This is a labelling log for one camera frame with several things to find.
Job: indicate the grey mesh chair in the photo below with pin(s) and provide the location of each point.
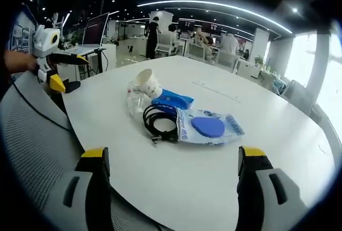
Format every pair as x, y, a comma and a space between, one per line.
34, 148

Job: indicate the wall poster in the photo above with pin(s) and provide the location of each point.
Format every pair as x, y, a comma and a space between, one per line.
21, 37

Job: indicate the open laptop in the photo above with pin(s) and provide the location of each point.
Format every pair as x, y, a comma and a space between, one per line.
94, 31

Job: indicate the white office chair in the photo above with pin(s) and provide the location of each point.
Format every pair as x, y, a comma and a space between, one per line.
164, 44
227, 61

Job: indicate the blue wipes packet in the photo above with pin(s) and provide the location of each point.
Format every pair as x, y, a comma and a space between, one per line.
173, 98

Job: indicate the blue oval pad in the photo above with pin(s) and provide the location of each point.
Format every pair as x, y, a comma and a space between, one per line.
207, 127

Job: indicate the white blue plastic bag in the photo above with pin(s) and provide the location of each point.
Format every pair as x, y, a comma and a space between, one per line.
229, 129

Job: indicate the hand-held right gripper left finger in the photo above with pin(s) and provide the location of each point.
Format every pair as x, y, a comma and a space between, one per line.
93, 188

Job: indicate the white table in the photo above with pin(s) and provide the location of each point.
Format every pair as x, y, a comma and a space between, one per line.
187, 177

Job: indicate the small standing desk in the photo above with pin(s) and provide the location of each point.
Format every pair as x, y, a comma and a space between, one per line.
88, 52

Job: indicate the person's left hand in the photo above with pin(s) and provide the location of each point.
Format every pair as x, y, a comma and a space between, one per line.
20, 61

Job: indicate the white paper cup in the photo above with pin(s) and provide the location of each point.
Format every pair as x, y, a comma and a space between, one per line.
148, 84

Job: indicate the potted green plant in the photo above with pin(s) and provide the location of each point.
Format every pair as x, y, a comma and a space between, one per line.
259, 60

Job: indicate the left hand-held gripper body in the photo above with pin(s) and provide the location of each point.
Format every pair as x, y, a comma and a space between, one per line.
44, 41

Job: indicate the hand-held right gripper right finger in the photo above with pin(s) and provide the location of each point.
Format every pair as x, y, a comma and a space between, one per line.
251, 188

